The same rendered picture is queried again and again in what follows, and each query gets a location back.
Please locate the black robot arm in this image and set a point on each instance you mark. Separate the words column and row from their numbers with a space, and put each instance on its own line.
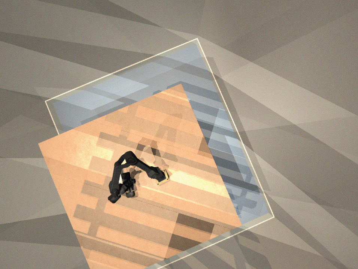
column 115, row 189

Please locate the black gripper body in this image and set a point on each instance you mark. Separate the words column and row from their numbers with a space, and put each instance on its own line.
column 125, row 177

